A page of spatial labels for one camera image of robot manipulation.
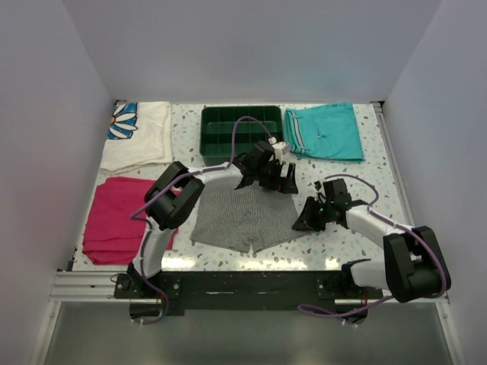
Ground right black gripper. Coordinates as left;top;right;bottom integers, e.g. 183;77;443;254
292;196;334;233

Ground cream daisy print shirt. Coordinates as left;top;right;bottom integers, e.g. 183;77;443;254
100;100;173;173

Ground aluminium frame rail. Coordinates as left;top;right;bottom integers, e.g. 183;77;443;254
371;100;450;305

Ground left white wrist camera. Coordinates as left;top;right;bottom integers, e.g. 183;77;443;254
268;137;291;164

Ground green divided plastic tray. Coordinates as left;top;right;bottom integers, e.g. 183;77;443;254
199;105;283;167

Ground pink folded cloth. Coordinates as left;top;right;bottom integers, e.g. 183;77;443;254
81;175;180;266

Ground grey striped underwear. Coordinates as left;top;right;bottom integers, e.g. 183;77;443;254
190;183;304;253

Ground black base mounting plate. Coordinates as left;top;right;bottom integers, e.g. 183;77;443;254
114;270;383;319

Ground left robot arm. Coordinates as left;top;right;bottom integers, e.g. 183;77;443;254
127;138;298;298

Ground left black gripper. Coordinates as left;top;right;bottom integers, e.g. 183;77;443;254
255;159;297;195

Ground teal folded shorts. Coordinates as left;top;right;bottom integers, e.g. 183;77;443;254
283;103;364;162

